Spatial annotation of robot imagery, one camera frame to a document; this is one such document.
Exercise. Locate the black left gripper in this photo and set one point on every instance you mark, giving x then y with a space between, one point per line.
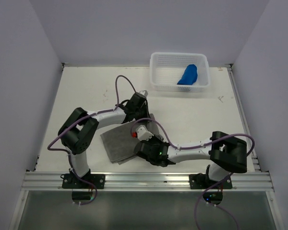
146 114

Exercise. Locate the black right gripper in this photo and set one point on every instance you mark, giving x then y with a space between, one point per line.
152 138

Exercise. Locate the grey terry towel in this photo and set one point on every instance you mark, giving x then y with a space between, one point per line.
119 144

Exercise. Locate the blue microfiber towel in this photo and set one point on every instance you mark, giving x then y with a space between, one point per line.
189 76

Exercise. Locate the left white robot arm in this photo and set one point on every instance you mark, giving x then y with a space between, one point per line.
78 131

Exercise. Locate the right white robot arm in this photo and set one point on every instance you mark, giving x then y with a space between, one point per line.
227 153

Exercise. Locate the white perforated plastic basket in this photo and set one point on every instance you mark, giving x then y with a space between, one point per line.
166 69

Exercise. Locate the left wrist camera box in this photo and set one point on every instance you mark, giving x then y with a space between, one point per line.
144 93

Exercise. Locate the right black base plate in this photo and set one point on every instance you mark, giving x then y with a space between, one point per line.
201 181

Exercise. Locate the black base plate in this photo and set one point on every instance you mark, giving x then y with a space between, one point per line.
201 181
70 181

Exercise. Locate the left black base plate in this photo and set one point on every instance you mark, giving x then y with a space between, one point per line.
70 181

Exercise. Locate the aluminium mounting rail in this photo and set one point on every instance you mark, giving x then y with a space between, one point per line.
164 181

